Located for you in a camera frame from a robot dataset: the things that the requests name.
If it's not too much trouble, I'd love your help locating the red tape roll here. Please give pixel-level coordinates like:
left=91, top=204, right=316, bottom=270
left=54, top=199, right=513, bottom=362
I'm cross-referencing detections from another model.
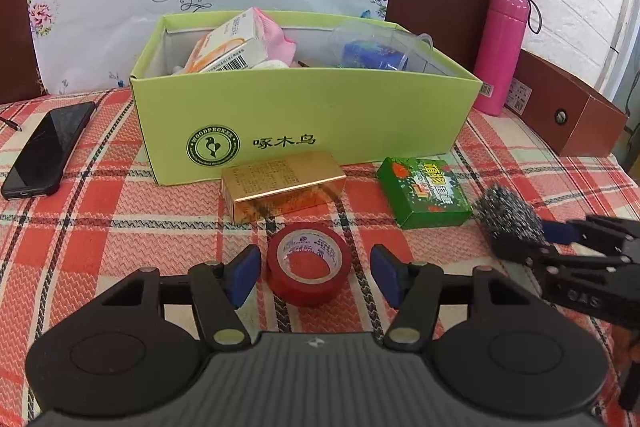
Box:
left=266, top=225, right=352, bottom=308

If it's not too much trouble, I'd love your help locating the green printed box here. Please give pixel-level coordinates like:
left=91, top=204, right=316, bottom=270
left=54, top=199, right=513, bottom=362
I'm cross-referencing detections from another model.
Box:
left=376, top=157, right=472, bottom=230

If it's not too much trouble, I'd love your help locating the gold rectangular box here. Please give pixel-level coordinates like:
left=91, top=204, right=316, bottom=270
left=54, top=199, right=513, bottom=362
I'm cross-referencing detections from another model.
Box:
left=221, top=152, right=346, bottom=225

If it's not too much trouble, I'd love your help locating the blue gum container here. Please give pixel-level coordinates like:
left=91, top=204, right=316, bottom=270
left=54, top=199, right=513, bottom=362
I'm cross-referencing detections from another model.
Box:
left=341, top=40, right=408, bottom=70

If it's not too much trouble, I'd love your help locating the white orange medicine box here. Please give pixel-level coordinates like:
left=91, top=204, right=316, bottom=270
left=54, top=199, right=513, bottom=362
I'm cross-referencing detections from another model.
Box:
left=183, top=9, right=268, bottom=74

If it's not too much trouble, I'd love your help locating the white and pink glove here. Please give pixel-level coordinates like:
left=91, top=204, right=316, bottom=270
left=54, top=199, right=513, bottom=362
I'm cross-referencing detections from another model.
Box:
left=254, top=8, right=296, bottom=66

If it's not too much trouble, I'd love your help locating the brown cardboard box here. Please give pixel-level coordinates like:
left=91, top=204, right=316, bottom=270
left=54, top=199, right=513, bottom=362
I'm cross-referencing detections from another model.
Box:
left=506, top=50, right=627, bottom=157

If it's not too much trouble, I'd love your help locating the plaid bed sheet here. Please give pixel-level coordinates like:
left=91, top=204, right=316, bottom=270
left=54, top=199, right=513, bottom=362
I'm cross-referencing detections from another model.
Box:
left=1, top=89, right=639, bottom=426

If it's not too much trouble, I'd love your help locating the light green cardboard storage box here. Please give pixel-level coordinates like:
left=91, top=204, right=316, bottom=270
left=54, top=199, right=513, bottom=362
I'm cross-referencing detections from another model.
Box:
left=130, top=11, right=482, bottom=185

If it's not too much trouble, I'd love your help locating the pink thermos bottle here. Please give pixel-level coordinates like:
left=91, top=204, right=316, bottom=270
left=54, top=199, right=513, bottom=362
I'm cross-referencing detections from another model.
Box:
left=473, top=0, right=530, bottom=116

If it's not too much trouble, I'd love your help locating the black smartphone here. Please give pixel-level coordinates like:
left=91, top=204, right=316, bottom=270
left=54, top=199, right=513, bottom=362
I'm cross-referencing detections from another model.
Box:
left=1, top=101, right=96, bottom=199

